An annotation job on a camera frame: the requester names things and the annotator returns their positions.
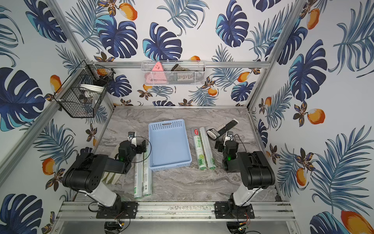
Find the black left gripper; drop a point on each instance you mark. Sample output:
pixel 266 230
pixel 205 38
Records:
pixel 140 147

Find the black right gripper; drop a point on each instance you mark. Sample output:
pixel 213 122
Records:
pixel 220 144

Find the clear plastic wrap roll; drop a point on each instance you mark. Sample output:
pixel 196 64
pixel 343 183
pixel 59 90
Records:
pixel 207 149

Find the plastic wrap roll barcode label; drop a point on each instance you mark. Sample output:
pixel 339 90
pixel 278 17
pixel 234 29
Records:
pixel 147 175

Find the plastic wrap roll red label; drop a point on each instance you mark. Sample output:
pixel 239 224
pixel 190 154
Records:
pixel 199 149

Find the plastic wrap roll green text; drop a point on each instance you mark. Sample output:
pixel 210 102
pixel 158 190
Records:
pixel 138 176

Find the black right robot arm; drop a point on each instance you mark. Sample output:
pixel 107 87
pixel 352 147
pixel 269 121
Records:
pixel 256 175

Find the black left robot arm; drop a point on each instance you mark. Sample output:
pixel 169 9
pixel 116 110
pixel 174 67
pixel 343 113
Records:
pixel 86 173

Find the light blue plastic basket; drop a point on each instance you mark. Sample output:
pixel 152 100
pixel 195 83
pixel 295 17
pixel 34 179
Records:
pixel 169 144

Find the dark item in white basket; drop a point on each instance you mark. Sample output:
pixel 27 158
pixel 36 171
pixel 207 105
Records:
pixel 187 75

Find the pink triangular item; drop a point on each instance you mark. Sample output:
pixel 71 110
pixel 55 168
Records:
pixel 156 76

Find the white container in wire basket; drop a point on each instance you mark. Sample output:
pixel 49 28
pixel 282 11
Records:
pixel 90 94

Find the white wire wall basket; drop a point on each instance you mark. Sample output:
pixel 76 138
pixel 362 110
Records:
pixel 147 66

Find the black wire wall basket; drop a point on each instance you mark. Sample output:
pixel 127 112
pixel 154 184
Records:
pixel 67 96

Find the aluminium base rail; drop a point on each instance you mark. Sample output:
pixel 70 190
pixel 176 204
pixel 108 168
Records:
pixel 180 211

